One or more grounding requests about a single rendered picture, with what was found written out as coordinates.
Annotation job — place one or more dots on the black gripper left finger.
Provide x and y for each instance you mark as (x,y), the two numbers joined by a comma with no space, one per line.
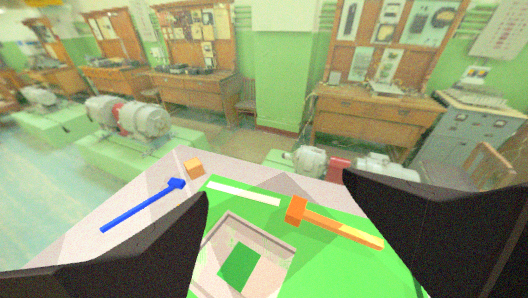
(156,262)

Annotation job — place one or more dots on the orange mallet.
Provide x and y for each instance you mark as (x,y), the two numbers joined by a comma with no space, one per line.
(297,211)

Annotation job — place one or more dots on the white flat bar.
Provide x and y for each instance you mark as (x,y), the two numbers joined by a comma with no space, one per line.
(244,193)

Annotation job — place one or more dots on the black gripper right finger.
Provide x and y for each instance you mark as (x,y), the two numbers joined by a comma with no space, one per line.
(455,243)

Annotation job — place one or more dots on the blue putter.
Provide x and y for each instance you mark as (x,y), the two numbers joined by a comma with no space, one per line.
(173,183)

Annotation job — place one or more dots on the orange-brown cube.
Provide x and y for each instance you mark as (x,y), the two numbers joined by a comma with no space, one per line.
(194,168)

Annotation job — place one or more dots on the green flat mat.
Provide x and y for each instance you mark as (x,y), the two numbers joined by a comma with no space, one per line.
(325,264)

